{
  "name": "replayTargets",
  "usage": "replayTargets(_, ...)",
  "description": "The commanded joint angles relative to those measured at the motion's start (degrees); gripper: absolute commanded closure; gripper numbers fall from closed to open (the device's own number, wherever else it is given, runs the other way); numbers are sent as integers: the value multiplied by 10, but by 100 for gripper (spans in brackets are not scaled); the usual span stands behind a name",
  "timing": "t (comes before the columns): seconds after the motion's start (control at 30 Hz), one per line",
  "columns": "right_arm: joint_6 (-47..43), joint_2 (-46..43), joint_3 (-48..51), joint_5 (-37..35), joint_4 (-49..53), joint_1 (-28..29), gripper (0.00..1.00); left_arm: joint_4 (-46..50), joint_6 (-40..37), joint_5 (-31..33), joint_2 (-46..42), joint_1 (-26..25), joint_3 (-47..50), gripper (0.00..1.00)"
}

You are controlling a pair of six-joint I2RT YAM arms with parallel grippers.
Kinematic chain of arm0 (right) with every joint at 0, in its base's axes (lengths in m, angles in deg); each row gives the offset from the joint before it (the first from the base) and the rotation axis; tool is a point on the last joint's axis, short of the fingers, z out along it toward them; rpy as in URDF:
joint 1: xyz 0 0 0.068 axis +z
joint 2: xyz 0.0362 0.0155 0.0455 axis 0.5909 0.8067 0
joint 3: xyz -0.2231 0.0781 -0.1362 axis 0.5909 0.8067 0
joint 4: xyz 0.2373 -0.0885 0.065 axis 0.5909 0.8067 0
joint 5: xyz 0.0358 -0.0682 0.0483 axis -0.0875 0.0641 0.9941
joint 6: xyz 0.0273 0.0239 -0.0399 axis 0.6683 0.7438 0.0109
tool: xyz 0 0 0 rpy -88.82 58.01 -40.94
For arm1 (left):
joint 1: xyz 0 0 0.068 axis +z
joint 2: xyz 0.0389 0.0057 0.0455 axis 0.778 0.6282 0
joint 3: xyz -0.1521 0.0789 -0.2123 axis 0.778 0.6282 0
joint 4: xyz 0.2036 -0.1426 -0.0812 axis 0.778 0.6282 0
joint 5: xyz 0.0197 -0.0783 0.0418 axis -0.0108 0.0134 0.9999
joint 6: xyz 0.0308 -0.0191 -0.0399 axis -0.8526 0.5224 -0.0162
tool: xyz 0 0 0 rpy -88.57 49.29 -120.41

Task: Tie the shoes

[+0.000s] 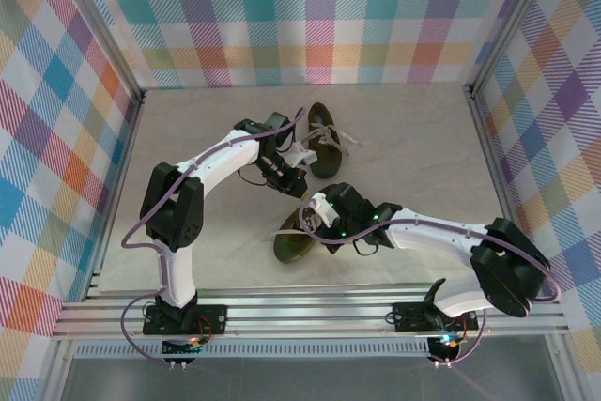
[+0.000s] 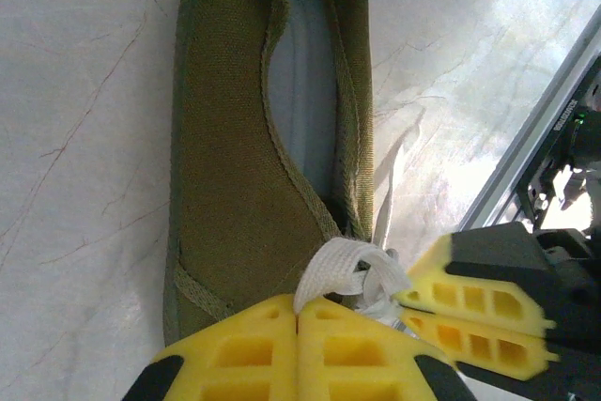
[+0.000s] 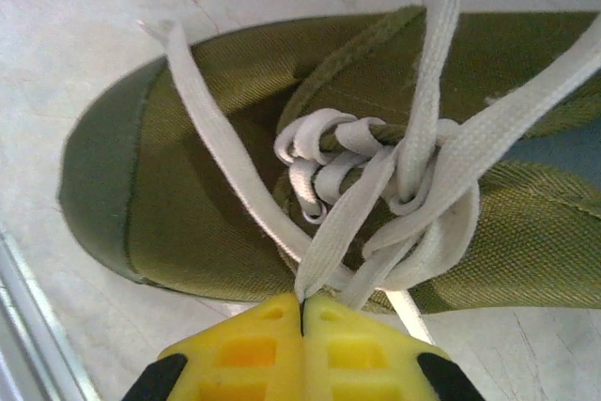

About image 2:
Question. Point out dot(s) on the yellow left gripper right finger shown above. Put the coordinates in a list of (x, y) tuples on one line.
[(357, 359)]

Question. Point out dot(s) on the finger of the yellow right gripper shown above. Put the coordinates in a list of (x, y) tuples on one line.
[(469, 288), (474, 344)]

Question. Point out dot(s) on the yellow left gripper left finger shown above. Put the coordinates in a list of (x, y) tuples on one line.
[(235, 354)]

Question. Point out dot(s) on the white shoelace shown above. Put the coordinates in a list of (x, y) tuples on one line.
[(338, 260)]

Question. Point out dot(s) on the olive green canvas shoe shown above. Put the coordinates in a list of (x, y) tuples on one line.
[(225, 175)]

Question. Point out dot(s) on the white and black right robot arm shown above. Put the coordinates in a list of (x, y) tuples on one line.
[(592, 138)]

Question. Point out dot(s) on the aluminium mounting rail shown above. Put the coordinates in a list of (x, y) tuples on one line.
[(516, 152)]

